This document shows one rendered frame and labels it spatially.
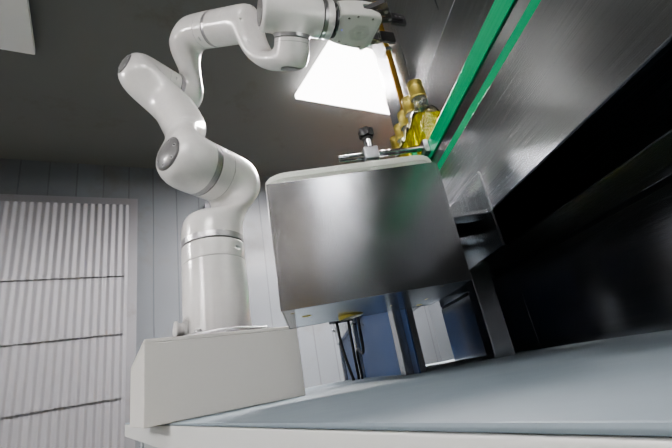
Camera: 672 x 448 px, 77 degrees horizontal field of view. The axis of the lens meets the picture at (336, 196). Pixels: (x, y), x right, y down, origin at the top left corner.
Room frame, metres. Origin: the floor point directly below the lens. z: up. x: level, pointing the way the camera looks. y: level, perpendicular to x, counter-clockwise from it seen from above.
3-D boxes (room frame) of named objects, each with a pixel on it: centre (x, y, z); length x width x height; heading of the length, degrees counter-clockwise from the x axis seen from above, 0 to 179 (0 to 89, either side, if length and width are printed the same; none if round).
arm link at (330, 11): (0.72, -0.05, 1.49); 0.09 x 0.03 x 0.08; 23
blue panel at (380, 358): (1.57, -0.07, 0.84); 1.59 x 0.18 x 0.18; 7
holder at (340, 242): (0.57, -0.04, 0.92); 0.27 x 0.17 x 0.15; 97
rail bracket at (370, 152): (0.69, -0.10, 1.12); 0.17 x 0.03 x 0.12; 97
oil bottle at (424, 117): (0.79, -0.22, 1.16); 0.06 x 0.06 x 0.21; 8
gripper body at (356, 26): (0.74, -0.11, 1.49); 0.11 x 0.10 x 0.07; 113
